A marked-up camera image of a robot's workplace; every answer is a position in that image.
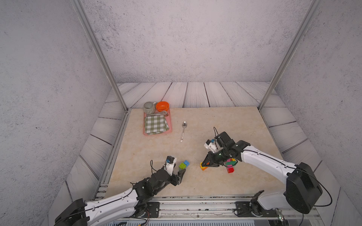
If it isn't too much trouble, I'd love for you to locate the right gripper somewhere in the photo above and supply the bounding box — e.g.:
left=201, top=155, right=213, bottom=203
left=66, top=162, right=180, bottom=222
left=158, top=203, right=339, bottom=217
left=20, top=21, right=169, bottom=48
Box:
left=200, top=148, right=229, bottom=167

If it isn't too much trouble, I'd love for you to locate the lime lego brick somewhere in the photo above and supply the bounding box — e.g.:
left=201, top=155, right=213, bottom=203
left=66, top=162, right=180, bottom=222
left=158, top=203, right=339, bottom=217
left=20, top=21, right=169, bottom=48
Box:
left=179, top=163, right=187, bottom=170

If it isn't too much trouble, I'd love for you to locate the blue long lego brick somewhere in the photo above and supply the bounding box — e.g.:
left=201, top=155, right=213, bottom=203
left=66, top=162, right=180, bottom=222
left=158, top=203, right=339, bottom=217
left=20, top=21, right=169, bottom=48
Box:
left=183, top=160, right=189, bottom=167

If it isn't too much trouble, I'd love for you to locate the dark green lego brick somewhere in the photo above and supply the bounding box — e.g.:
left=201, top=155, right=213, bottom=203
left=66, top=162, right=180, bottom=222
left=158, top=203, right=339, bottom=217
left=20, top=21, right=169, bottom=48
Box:
left=224, top=159, right=238, bottom=167

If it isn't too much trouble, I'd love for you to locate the red lego brick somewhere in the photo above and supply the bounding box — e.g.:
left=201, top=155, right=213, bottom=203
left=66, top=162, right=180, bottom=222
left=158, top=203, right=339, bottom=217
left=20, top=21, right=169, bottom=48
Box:
left=227, top=167, right=234, bottom=173

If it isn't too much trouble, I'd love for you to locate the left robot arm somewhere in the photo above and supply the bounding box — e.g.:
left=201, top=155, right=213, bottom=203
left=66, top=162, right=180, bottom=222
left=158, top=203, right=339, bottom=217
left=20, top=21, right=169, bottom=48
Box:
left=55, top=169, right=186, bottom=226

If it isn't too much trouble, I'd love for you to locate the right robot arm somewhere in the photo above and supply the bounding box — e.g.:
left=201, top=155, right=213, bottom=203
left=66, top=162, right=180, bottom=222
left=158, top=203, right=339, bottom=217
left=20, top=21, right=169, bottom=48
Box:
left=201, top=132, right=323, bottom=217

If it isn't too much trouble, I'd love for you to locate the metal spoon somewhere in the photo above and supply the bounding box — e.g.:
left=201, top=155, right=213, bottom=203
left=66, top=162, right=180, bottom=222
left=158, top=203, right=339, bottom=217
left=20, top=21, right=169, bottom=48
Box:
left=180, top=121, right=187, bottom=142

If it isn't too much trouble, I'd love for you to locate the green checkered cloth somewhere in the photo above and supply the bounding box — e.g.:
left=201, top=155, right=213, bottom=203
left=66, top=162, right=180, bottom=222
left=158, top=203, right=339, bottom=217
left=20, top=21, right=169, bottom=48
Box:
left=144, top=116, right=170, bottom=135

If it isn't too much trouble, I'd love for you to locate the pink tray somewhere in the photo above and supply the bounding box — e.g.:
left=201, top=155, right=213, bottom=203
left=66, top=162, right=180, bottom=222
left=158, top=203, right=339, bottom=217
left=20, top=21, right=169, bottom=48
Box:
left=143, top=111, right=172, bottom=136

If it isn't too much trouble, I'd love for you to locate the metal utensil on tray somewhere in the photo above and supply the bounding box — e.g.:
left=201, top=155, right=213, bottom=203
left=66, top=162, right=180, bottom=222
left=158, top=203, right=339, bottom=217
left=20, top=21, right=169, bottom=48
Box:
left=147, top=111, right=168, bottom=117

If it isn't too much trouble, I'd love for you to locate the orange bowl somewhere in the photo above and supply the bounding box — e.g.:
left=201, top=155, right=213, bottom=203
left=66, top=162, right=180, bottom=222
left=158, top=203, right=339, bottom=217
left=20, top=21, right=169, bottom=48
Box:
left=156, top=101, right=170, bottom=112

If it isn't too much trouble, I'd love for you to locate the striped grey mug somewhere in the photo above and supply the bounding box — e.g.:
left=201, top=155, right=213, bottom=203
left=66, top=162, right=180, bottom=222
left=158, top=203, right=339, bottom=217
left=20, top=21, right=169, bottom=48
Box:
left=143, top=101, right=157, bottom=115

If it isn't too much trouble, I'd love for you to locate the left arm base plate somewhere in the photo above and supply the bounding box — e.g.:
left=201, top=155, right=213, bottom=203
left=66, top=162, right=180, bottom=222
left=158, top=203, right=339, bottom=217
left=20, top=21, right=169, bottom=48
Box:
left=133, top=202, right=160, bottom=218

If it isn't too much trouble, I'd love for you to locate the aluminium front rail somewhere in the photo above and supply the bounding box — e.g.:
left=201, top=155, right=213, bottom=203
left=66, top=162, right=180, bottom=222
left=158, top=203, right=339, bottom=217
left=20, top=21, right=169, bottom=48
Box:
left=74, top=195, right=326, bottom=226

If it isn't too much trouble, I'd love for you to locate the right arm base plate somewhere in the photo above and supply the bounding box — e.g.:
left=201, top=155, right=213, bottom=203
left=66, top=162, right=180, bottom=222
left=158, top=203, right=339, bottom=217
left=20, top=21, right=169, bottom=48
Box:
left=233, top=202, right=278, bottom=218

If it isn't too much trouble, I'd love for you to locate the right aluminium frame post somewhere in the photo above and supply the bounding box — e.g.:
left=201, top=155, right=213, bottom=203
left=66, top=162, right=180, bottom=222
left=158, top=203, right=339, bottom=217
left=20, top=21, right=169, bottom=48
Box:
left=258, top=0, right=322, bottom=112

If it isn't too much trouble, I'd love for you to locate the aluminium frame post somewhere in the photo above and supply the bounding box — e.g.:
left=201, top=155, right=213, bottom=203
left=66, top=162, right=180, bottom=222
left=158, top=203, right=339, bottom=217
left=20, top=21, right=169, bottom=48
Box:
left=70, top=0, right=128, bottom=112
left=258, top=0, right=322, bottom=112

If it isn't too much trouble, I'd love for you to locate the left aluminium frame post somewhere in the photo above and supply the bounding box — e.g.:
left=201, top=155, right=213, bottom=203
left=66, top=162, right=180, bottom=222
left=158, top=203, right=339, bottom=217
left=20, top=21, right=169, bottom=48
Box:
left=70, top=0, right=128, bottom=112

